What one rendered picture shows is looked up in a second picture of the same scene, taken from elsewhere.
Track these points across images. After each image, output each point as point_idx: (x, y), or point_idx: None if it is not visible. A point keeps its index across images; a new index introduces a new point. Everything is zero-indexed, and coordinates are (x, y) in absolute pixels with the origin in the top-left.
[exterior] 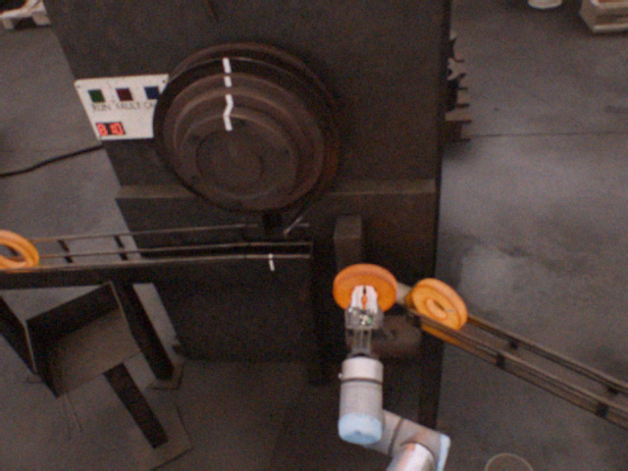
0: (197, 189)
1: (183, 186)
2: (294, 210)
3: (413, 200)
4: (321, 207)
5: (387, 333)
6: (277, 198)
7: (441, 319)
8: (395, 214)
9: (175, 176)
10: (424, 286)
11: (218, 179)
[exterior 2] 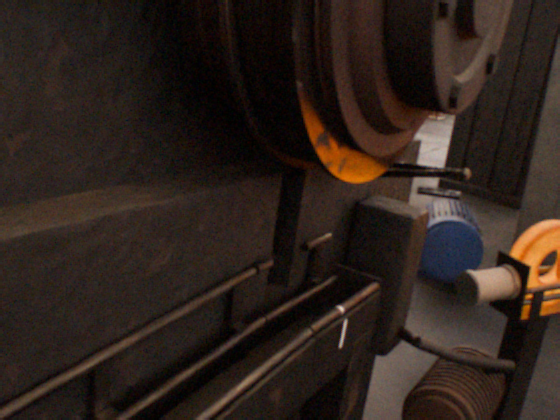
0: (339, 93)
1: (114, 190)
2: (315, 206)
3: (408, 157)
4: (342, 190)
5: (502, 361)
6: (482, 81)
7: (558, 281)
8: (393, 189)
9: (297, 48)
10: (546, 231)
11: (448, 18)
